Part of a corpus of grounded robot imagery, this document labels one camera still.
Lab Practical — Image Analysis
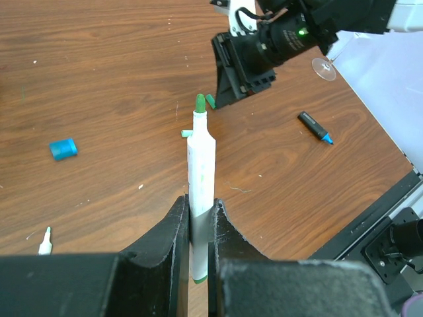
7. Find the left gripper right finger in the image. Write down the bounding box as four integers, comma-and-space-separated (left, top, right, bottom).
208, 199, 396, 316

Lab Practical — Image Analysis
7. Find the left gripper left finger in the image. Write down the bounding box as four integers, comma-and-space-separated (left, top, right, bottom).
1, 196, 189, 316

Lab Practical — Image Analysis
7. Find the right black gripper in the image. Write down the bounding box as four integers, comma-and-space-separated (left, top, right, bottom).
211, 13, 311, 108

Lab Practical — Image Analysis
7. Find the dark green pen cap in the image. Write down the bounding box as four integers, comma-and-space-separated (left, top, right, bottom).
206, 94, 216, 109

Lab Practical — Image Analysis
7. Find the white pen dark green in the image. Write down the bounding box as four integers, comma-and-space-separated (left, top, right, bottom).
186, 94, 216, 284

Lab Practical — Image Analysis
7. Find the white pen light green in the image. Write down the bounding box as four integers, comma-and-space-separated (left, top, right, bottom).
38, 227, 53, 256

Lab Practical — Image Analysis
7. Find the light green pen cap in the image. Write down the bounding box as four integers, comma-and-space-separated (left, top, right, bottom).
181, 130, 193, 138

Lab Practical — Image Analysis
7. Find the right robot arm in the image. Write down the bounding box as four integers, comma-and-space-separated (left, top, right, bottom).
211, 0, 422, 108

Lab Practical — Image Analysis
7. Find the black blue highlighter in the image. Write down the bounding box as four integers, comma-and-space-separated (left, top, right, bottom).
297, 111, 334, 145

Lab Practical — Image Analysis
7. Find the clear wine glass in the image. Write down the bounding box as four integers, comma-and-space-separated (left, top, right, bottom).
311, 58, 336, 81

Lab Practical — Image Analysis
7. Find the blue highlighter cap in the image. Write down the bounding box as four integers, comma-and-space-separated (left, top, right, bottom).
49, 138, 78, 161

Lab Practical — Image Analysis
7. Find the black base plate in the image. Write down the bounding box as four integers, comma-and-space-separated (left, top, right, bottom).
311, 170, 422, 305

